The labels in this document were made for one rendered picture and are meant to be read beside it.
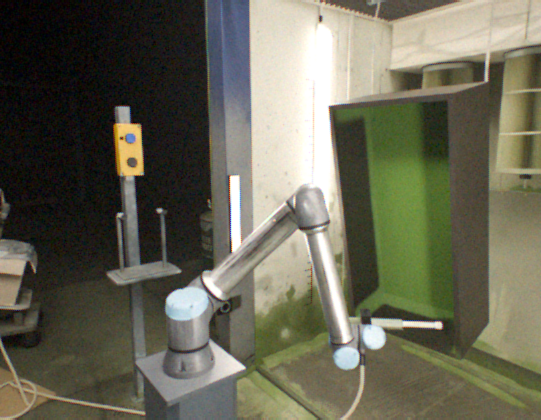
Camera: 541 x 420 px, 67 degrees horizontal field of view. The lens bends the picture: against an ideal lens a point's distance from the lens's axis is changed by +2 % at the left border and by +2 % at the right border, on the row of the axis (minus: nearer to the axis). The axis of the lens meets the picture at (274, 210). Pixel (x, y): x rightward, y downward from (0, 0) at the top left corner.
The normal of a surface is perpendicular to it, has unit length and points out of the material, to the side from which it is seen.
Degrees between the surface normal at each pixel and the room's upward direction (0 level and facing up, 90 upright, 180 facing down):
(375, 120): 102
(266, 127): 90
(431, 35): 90
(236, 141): 90
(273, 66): 90
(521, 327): 57
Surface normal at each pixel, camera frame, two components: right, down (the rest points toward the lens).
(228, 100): 0.61, 0.13
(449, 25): -0.79, 0.11
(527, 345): -0.66, -0.44
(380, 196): -0.70, 0.32
